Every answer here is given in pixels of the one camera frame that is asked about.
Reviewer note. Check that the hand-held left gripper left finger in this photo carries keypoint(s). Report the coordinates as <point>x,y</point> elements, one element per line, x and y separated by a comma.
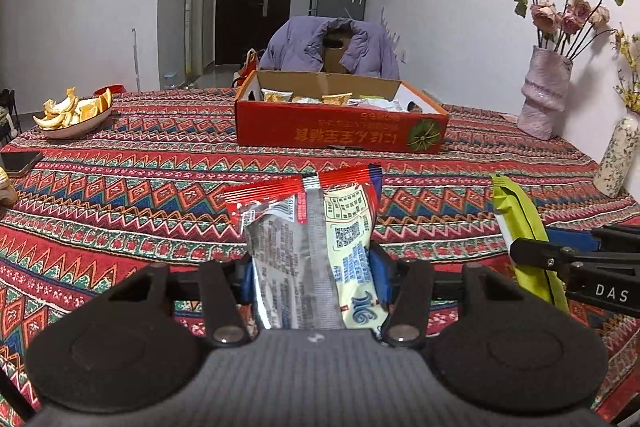
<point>244,279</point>

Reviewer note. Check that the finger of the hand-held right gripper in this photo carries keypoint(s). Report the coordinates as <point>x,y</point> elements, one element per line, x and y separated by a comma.
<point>570,239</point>
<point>550,254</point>

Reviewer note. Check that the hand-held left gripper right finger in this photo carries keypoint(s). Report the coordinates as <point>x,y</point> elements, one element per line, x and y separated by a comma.
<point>381,274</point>

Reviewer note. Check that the green snack packet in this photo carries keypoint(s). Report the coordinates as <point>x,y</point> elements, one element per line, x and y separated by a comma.
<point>522,217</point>

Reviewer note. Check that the red and silver snack packet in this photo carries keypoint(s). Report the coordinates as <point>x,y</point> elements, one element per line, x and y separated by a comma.
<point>305,257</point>

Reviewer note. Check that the red cardboard box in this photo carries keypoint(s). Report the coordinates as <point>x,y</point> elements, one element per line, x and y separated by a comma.
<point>320,129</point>

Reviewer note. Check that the row of small boxed packets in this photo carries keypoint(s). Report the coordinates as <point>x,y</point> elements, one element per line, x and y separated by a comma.
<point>335,99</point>

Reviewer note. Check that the white floral vase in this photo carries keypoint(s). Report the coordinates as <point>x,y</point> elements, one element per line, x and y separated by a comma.
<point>617,157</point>

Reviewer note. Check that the patterned red tablecloth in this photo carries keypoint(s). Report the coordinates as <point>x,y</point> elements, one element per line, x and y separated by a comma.
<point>125,207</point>

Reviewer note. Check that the pink ribbed vase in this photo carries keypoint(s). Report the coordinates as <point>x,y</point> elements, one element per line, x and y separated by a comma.
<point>542,92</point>

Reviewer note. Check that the yellow flower branches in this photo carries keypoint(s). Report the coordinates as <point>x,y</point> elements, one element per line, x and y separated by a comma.
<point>631,77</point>

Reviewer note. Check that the red bag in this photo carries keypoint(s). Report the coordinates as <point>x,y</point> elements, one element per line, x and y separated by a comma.
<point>250,64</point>

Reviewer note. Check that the wooden chair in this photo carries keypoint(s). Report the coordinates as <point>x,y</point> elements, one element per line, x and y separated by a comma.
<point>334,57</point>

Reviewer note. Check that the plate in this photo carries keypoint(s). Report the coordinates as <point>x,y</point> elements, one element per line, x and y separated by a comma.
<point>75,129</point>

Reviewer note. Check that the red basin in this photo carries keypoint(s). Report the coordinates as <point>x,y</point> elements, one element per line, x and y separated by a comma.
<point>107,88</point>

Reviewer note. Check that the mop pole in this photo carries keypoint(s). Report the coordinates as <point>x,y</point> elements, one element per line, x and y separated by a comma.
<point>136,62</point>

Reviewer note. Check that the purple jacket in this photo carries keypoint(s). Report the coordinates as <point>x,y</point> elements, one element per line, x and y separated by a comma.
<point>295,42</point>

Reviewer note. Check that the black phone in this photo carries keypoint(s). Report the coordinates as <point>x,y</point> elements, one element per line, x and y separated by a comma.
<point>20,163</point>

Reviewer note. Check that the beige cloth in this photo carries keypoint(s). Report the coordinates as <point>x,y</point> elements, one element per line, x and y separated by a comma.
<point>6,189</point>

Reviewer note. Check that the dark entrance door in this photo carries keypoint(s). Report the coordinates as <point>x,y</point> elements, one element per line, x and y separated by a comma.
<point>235,22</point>

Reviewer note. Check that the glass inner door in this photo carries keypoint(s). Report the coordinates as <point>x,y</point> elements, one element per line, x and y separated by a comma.
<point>196,7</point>

